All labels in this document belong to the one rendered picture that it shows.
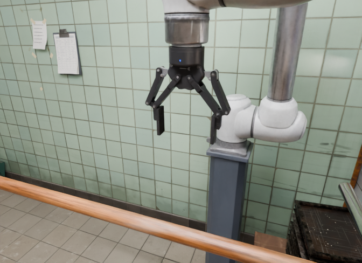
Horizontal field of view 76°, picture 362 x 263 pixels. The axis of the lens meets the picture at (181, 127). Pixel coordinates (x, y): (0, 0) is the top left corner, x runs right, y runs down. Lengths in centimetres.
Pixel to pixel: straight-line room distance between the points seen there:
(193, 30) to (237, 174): 87
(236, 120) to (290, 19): 45
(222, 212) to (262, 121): 56
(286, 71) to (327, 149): 79
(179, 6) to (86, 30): 157
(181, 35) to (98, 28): 149
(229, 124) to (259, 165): 67
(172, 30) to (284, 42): 60
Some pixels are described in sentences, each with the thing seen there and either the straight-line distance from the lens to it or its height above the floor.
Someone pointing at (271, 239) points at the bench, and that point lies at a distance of 138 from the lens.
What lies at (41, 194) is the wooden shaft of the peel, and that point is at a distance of 63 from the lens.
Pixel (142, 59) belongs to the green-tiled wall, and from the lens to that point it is 174.
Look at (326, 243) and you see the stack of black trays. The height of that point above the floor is 87.
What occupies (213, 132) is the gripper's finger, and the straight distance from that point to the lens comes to 53.
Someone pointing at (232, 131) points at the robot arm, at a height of 112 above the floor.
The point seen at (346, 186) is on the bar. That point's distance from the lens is 74.
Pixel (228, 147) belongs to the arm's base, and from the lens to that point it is 116.
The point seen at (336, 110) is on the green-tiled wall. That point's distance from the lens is 161.
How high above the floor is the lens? 152
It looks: 20 degrees down
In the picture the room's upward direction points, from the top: straight up
